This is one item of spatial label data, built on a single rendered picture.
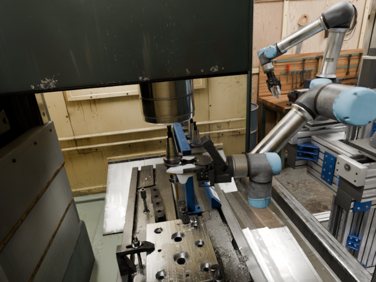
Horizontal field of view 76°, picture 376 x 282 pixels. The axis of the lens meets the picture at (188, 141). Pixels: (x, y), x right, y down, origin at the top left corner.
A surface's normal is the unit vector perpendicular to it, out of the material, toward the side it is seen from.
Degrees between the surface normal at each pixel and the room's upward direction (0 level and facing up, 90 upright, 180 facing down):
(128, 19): 90
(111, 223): 24
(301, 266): 8
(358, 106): 88
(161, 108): 90
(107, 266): 0
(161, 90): 90
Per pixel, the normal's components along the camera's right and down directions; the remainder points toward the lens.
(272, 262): -0.05, -0.87
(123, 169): 0.00, -0.70
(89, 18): 0.15, 0.36
